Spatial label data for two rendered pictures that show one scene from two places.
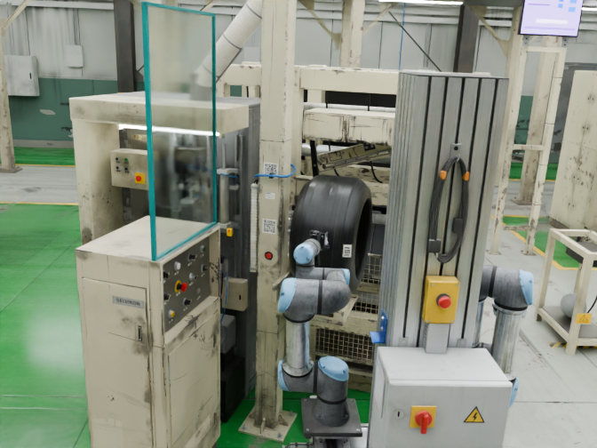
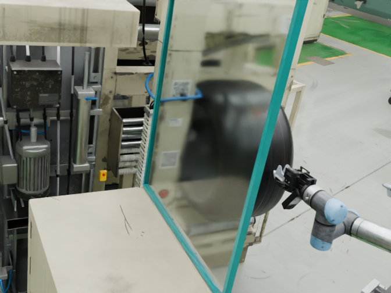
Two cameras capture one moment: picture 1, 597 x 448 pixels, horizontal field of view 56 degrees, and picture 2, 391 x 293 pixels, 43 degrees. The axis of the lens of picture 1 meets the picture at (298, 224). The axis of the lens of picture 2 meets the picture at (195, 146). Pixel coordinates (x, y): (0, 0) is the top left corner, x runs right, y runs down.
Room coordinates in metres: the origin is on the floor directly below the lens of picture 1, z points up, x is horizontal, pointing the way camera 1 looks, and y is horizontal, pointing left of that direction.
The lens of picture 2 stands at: (1.56, 1.34, 2.15)
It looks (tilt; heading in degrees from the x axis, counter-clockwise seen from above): 27 degrees down; 312
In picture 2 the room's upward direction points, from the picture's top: 11 degrees clockwise
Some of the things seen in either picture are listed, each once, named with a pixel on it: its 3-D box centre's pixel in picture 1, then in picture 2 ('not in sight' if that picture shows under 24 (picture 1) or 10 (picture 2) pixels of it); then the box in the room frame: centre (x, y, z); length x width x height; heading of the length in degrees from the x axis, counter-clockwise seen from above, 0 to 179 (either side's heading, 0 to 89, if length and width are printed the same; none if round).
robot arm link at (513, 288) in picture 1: (504, 338); not in sight; (1.89, -0.77, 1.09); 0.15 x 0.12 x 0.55; 67
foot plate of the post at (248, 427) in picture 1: (268, 420); not in sight; (2.82, 0.13, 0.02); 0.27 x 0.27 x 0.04; 73
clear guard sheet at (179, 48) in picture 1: (185, 131); (208, 81); (2.34, 0.48, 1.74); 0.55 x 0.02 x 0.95; 163
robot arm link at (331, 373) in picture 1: (330, 377); not in sight; (1.91, -0.15, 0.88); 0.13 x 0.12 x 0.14; 88
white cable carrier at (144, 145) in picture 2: (256, 228); (145, 163); (2.82, 0.22, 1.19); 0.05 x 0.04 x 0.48; 163
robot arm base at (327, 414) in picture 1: (331, 404); not in sight; (1.91, -0.16, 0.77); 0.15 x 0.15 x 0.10
